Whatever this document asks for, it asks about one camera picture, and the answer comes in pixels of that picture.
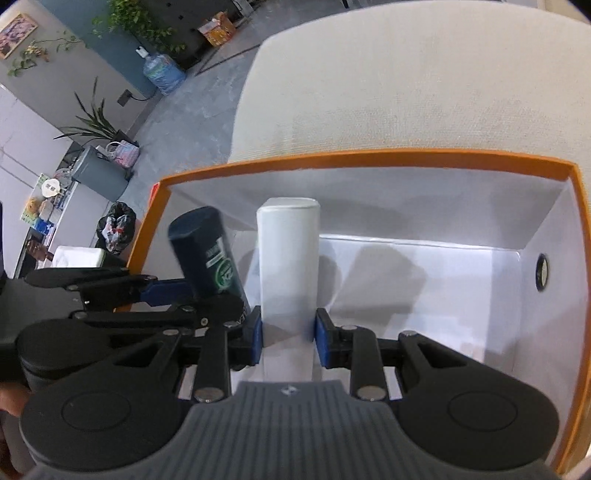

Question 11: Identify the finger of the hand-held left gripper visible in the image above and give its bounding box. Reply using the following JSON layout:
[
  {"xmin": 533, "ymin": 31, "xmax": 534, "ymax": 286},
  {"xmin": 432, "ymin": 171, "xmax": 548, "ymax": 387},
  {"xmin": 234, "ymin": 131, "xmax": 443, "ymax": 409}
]
[
  {"xmin": 25, "ymin": 268, "xmax": 197, "ymax": 309},
  {"xmin": 69, "ymin": 295, "xmax": 245, "ymax": 329}
]

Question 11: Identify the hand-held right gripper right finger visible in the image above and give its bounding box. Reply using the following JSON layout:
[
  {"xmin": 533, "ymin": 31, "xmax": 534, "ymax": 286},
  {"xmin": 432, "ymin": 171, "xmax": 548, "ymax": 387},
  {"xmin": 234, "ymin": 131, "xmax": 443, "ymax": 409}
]
[{"xmin": 314, "ymin": 308, "xmax": 467, "ymax": 402}]

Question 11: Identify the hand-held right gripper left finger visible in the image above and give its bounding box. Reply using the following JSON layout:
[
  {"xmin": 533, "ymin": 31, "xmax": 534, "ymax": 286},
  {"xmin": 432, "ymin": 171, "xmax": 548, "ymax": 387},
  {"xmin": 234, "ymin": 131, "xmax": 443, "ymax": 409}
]
[{"xmin": 109, "ymin": 308, "xmax": 264, "ymax": 403}]

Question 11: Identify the dark green deodorant stick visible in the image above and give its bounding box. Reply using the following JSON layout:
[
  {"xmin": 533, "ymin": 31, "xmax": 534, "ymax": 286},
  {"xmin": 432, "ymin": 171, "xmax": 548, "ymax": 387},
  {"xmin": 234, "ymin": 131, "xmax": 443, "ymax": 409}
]
[{"xmin": 167, "ymin": 206, "xmax": 252, "ymax": 319}]

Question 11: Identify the white cylindrical bottle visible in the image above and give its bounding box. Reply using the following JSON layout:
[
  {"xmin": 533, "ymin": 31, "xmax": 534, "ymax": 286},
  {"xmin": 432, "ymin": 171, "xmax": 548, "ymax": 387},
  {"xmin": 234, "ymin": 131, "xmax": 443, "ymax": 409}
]
[{"xmin": 256, "ymin": 197, "xmax": 321, "ymax": 384}]

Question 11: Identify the orange-rimmed white box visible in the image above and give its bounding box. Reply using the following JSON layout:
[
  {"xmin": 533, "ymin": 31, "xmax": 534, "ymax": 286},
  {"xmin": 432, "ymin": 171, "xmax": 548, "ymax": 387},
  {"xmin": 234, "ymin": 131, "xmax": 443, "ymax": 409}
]
[{"xmin": 124, "ymin": 148, "xmax": 591, "ymax": 476}]

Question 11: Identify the black trash bag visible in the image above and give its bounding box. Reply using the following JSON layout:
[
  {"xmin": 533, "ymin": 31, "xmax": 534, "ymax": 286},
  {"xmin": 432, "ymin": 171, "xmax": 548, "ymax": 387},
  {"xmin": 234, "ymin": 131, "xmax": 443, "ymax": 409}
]
[{"xmin": 96, "ymin": 202, "xmax": 137, "ymax": 256}]

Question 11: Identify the white marbled table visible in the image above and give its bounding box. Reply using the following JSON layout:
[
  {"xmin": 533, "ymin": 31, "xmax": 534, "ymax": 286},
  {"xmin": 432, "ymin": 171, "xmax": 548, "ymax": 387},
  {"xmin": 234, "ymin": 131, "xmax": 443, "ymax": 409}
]
[{"xmin": 50, "ymin": 246, "xmax": 108, "ymax": 270}]

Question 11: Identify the brown figurine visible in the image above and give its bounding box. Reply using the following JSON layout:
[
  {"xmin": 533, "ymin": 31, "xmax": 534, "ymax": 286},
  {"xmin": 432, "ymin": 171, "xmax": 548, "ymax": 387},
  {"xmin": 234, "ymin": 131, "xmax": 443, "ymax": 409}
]
[{"xmin": 25, "ymin": 240, "xmax": 54, "ymax": 262}]

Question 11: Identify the grey cabinet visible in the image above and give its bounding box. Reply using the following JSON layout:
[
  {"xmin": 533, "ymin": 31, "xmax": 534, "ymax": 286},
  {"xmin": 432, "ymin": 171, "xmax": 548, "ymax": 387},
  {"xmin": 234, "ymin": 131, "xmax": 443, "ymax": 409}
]
[{"xmin": 71, "ymin": 145, "xmax": 130, "ymax": 203}]

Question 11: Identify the cluttered white shelf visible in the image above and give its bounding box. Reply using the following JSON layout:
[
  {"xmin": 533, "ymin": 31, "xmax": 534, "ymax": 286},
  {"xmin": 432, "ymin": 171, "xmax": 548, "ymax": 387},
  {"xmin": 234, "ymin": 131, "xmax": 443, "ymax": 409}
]
[{"xmin": 21, "ymin": 168, "xmax": 78, "ymax": 232}]

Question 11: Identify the woven pastel bag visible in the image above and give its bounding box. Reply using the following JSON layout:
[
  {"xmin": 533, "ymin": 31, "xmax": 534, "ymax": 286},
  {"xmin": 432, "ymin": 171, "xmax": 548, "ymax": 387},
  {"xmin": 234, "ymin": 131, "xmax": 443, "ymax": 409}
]
[{"xmin": 105, "ymin": 140, "xmax": 140, "ymax": 168}]

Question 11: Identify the long-leaf potted plant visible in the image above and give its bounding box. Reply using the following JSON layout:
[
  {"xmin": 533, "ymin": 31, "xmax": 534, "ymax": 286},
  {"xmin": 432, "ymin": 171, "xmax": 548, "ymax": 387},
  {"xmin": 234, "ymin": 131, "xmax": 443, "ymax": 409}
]
[{"xmin": 54, "ymin": 76, "xmax": 139, "ymax": 145}]

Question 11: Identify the blue water jug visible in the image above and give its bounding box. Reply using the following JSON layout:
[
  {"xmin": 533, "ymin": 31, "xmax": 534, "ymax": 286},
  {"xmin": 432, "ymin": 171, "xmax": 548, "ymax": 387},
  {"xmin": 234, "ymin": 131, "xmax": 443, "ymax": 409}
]
[{"xmin": 135, "ymin": 45, "xmax": 187, "ymax": 96}]

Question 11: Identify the orange printed carton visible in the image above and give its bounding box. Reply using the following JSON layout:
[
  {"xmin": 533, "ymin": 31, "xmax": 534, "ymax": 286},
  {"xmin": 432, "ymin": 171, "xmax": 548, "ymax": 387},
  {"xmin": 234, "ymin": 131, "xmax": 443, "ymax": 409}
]
[{"xmin": 198, "ymin": 11, "xmax": 236, "ymax": 47}]

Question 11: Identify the beige fabric sofa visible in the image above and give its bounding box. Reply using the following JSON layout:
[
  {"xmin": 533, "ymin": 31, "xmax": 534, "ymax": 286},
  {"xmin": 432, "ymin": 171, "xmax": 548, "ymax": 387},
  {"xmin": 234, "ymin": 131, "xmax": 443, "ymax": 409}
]
[{"xmin": 228, "ymin": 0, "xmax": 591, "ymax": 167}]

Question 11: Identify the hanging leafy plant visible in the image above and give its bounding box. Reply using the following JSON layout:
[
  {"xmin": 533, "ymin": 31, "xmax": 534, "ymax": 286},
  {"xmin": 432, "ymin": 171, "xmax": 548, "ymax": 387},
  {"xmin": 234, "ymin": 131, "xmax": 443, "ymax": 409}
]
[{"xmin": 92, "ymin": 0, "xmax": 186, "ymax": 54}]

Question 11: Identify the trailing vine plant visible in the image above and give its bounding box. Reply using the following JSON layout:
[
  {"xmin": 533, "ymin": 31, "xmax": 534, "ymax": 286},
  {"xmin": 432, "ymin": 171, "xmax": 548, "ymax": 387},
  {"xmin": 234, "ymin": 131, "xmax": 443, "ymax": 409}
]
[{"xmin": 7, "ymin": 34, "xmax": 86, "ymax": 78}]

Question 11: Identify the black cabinet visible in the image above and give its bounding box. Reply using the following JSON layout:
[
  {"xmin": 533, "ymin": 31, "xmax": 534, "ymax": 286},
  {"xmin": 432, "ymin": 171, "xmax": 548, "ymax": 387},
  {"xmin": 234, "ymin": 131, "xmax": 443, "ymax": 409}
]
[{"xmin": 148, "ymin": 0, "xmax": 250, "ymax": 70}]

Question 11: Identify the framed wall picture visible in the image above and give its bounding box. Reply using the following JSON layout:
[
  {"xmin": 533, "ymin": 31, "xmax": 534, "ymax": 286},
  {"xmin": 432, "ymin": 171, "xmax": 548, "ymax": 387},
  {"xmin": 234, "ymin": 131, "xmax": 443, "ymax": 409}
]
[{"xmin": 0, "ymin": 13, "xmax": 38, "ymax": 60}]

